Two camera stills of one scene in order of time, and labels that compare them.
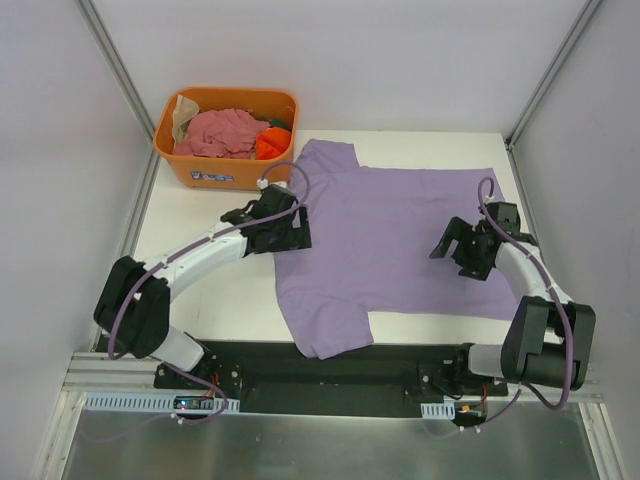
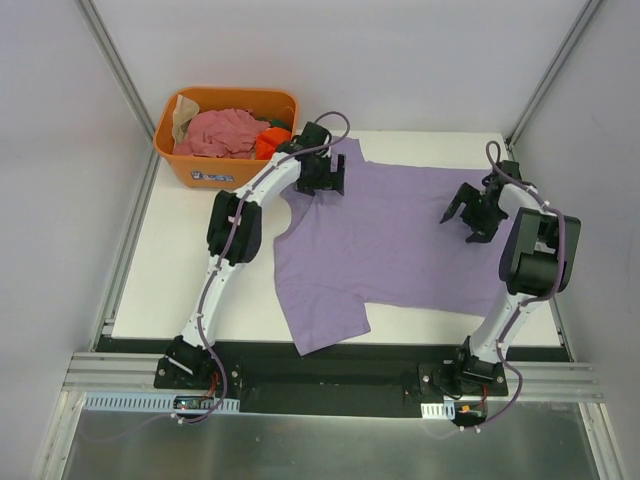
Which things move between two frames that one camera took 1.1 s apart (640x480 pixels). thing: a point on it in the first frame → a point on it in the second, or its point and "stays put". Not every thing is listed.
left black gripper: [292, 232] → [327, 175]
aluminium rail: [95, 371] stays put
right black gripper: [463, 248] → [473, 211]
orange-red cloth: [272, 142] stays put
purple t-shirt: [373, 231] stays put
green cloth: [276, 122] stays put
